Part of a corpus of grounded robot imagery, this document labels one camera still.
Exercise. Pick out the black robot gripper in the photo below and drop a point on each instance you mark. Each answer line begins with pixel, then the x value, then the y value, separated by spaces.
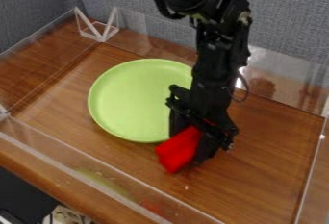
pixel 201 105

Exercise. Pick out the red block carrot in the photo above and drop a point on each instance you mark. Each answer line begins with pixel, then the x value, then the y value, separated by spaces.
pixel 177 150

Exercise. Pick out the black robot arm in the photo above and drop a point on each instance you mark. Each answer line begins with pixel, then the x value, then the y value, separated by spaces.
pixel 221 21

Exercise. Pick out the green round plate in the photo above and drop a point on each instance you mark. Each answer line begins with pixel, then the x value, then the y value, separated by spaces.
pixel 126 99

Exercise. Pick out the white power strip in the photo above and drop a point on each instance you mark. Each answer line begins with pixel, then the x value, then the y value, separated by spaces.
pixel 63 215

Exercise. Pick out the black box under table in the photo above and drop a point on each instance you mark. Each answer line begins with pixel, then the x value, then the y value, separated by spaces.
pixel 23 200

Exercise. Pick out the clear acrylic enclosure wall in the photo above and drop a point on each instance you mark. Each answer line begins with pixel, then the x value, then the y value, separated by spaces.
pixel 269 181

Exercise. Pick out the clear acrylic triangle bracket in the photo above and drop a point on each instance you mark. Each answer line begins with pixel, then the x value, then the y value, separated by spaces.
pixel 94 29

